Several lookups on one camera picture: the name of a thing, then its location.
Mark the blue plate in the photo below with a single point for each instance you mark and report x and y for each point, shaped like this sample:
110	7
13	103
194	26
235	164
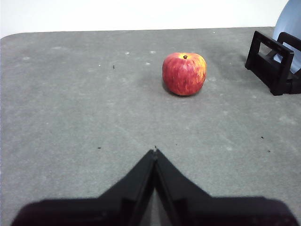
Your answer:
291	23

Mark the black plate rack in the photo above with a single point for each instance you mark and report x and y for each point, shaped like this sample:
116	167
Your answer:
270	70

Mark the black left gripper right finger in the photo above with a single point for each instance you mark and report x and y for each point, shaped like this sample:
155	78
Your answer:
200	209

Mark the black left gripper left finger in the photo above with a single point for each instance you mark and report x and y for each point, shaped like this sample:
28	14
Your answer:
113	207

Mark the red yellow apple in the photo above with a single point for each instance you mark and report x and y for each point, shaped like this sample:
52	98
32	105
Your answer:
184	75

